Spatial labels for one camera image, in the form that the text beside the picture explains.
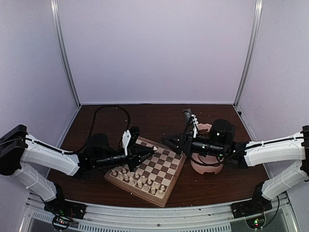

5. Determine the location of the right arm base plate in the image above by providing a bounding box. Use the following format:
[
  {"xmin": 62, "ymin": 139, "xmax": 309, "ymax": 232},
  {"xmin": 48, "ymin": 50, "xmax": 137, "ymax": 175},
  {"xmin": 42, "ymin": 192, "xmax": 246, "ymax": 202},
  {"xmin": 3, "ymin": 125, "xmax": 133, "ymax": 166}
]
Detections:
[{"xmin": 231, "ymin": 200, "xmax": 272, "ymax": 218}]

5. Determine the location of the right aluminium frame post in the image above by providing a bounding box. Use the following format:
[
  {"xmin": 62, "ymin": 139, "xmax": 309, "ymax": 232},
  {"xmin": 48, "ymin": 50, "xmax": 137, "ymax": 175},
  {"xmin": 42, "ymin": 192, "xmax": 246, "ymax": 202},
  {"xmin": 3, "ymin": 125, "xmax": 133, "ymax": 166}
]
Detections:
[{"xmin": 233, "ymin": 0, "xmax": 263, "ymax": 109}]

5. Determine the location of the left aluminium frame post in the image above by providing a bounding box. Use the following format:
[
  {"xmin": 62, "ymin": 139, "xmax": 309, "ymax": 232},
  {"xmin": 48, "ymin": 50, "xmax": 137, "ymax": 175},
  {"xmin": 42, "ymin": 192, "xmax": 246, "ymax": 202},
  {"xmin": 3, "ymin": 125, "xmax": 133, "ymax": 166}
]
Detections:
[{"xmin": 50, "ymin": 0, "xmax": 81, "ymax": 108}]

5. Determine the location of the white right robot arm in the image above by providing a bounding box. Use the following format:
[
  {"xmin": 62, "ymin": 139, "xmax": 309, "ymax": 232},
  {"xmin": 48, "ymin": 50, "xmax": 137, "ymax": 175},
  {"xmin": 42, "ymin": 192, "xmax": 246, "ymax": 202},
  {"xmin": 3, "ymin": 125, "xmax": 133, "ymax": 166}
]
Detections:
[{"xmin": 162, "ymin": 117, "xmax": 309, "ymax": 214}]

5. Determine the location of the white rook piece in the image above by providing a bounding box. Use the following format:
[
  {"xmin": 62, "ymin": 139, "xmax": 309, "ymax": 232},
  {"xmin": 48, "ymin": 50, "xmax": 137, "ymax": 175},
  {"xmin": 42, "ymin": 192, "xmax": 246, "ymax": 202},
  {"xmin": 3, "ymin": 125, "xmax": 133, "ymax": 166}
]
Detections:
[{"xmin": 158, "ymin": 189, "xmax": 164, "ymax": 196}]

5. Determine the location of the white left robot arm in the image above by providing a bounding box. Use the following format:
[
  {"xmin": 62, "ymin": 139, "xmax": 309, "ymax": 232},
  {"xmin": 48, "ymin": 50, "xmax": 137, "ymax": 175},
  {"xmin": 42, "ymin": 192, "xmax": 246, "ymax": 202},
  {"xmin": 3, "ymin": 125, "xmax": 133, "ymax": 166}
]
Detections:
[{"xmin": 0, "ymin": 124, "xmax": 158, "ymax": 215}]

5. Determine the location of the pink double bowl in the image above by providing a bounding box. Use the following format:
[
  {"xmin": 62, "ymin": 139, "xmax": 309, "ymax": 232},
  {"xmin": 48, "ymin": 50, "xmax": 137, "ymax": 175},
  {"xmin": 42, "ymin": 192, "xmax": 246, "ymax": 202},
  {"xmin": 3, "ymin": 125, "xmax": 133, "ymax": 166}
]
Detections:
[{"xmin": 190, "ymin": 123, "xmax": 223, "ymax": 174}]

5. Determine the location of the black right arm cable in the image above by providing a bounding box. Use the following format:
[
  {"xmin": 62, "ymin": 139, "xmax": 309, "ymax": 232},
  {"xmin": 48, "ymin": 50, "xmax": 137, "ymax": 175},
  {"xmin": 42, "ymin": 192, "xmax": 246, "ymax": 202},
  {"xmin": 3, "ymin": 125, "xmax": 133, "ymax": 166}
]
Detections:
[{"xmin": 182, "ymin": 120, "xmax": 244, "ymax": 167}]

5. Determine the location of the aluminium frame post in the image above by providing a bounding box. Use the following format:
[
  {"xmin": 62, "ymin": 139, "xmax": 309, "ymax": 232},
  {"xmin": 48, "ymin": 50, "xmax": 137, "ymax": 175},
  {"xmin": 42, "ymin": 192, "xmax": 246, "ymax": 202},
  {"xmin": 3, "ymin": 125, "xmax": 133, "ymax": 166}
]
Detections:
[
  {"xmin": 50, "ymin": 0, "xmax": 81, "ymax": 108},
  {"xmin": 233, "ymin": 0, "xmax": 263, "ymax": 109}
]

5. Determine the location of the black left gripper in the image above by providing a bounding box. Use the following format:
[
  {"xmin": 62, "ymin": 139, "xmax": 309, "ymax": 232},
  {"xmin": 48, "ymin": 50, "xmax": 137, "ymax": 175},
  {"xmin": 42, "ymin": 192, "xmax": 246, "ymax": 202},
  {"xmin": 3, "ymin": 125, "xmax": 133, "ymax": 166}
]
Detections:
[{"xmin": 96, "ymin": 144, "xmax": 155, "ymax": 173}]

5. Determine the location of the dark chess pieces pile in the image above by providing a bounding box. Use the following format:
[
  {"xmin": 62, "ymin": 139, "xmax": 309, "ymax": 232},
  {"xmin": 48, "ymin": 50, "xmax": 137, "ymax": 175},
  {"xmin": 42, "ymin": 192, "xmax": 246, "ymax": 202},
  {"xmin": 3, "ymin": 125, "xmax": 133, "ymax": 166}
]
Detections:
[{"xmin": 198, "ymin": 129, "xmax": 210, "ymax": 137}]

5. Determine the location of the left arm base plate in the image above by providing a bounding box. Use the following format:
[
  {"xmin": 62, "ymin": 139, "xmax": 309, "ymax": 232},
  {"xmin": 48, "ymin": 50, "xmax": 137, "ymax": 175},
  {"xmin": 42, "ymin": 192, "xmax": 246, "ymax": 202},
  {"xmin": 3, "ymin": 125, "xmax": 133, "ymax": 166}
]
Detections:
[{"xmin": 44, "ymin": 201, "xmax": 86, "ymax": 219}]

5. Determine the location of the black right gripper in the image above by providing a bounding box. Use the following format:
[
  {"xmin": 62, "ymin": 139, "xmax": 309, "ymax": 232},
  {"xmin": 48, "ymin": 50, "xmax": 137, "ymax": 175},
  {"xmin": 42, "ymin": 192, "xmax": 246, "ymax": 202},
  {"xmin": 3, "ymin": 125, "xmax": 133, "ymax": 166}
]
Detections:
[{"xmin": 161, "ymin": 131, "xmax": 225, "ymax": 158}]

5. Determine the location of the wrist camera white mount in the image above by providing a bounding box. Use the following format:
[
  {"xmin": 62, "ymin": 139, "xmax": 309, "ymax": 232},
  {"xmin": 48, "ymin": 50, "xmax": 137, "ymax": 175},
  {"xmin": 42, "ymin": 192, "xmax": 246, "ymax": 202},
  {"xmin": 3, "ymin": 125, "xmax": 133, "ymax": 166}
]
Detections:
[
  {"xmin": 122, "ymin": 126, "xmax": 140, "ymax": 157},
  {"xmin": 182, "ymin": 109, "xmax": 199, "ymax": 139}
]

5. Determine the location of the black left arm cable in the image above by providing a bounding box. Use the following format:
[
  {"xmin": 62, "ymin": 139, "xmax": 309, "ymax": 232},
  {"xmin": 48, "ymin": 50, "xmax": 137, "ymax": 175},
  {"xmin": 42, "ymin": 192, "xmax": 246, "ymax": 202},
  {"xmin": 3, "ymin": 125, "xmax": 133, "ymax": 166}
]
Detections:
[{"xmin": 72, "ymin": 106, "xmax": 132, "ymax": 155}]

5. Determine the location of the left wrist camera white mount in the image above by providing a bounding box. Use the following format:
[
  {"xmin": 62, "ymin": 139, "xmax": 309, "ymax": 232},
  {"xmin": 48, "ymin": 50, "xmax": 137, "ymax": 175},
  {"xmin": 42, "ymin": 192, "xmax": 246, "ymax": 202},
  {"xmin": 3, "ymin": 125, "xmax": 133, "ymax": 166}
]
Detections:
[{"xmin": 122, "ymin": 126, "xmax": 140, "ymax": 157}]

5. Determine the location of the white king piece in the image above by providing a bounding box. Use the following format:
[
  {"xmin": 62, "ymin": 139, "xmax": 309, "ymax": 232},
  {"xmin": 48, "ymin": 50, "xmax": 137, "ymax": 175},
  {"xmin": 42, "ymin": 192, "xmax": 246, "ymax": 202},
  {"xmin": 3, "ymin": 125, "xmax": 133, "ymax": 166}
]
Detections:
[{"xmin": 141, "ymin": 175, "xmax": 147, "ymax": 184}]

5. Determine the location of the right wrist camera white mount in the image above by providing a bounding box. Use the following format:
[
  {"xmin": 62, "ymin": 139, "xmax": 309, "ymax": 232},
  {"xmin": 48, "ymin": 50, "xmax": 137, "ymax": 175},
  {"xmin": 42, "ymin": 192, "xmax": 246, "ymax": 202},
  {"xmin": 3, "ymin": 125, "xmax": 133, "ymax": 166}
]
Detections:
[{"xmin": 182, "ymin": 109, "xmax": 199, "ymax": 139}]

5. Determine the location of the wooden chess board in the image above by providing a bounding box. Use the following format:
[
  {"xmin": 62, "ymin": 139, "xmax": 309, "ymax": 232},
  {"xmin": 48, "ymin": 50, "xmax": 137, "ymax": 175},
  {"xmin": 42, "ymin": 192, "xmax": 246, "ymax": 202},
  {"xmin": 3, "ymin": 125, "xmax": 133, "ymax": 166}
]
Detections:
[{"xmin": 104, "ymin": 137, "xmax": 186, "ymax": 207}]

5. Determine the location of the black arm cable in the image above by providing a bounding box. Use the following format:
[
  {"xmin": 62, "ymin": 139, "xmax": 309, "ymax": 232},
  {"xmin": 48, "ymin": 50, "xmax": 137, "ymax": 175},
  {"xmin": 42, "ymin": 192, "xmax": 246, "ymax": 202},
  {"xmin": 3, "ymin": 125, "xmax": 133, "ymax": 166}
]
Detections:
[
  {"xmin": 72, "ymin": 106, "xmax": 132, "ymax": 155},
  {"xmin": 182, "ymin": 120, "xmax": 244, "ymax": 167}
]

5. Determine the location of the front aluminium rail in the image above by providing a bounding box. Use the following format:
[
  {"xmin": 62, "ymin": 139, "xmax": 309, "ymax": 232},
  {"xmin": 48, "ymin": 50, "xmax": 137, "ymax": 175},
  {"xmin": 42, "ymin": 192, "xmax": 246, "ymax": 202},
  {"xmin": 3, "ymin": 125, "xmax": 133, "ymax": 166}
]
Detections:
[{"xmin": 18, "ymin": 193, "xmax": 300, "ymax": 232}]

